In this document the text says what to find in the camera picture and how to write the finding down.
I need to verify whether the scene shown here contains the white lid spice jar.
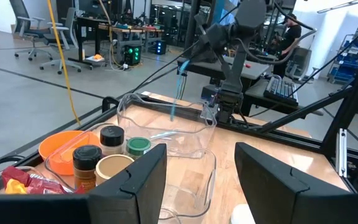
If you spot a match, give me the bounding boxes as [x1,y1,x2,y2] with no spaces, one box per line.
[229,203,257,224]

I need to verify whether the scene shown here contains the silver metal bracket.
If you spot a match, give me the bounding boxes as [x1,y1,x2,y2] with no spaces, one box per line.
[336,128,348,178]

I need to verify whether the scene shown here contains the red Maruchan ramen packet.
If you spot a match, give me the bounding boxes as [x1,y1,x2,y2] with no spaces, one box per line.
[1,166,85,195]

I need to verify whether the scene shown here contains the backlit keyboard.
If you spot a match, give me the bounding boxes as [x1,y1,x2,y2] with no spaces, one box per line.
[263,76,300,107]

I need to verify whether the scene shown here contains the grey desk top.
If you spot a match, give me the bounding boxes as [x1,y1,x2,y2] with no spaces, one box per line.
[178,55,270,81]

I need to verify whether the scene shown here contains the orange ramen packet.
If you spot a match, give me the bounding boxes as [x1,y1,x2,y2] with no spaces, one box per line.
[4,179,28,195]

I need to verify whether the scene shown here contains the dark office chair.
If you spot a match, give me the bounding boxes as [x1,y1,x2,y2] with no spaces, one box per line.
[9,0,54,62]

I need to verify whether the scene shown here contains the tan lid jar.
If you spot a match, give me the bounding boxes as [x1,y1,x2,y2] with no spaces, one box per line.
[94,154,135,187]

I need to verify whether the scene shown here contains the black cable loop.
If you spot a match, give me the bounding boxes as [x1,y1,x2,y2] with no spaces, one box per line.
[101,95,120,114]

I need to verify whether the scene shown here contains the teal plastic spoon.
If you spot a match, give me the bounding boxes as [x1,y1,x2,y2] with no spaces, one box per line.
[170,59,191,123]

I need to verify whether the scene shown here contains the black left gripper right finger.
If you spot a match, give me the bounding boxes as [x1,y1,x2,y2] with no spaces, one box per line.
[234,142,351,224]

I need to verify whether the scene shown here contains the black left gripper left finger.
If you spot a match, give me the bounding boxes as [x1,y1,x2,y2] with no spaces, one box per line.
[88,143,168,224]

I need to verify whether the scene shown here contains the thick black cable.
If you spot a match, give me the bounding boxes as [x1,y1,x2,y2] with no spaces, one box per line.
[0,114,25,184]

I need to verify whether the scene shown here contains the green oregano jar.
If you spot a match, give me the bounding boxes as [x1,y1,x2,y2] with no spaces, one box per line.
[125,136,153,160]

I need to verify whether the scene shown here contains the orange plastic bowl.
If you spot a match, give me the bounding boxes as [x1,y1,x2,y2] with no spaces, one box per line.
[38,129,101,176]

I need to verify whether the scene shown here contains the grey office chair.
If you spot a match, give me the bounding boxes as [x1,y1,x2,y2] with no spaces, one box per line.
[39,6,83,75]

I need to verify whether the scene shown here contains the brown spice jar black lid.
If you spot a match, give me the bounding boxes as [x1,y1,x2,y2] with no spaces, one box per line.
[72,144,103,193]

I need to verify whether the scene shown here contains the black desk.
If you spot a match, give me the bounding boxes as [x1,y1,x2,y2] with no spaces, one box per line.
[241,77,324,118]

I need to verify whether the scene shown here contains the wooden workbench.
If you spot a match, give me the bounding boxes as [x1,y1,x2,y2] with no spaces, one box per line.
[68,15,164,71]

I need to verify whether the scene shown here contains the blue storage rack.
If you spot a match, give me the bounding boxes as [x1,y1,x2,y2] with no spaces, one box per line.
[327,32,358,85]

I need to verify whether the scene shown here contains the person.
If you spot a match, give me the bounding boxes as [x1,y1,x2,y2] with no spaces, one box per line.
[272,12,303,79]

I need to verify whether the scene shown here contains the computer with green lights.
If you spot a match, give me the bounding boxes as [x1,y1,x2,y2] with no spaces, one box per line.
[122,43,142,67]

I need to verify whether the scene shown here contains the computer with blue lights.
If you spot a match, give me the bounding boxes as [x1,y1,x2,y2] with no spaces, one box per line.
[155,39,167,56]

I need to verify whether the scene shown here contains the yellow hanging cable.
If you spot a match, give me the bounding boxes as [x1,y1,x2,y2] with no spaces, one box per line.
[46,0,81,126]

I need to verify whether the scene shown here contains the purple label spice jar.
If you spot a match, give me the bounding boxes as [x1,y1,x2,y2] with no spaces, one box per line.
[99,124,126,156]

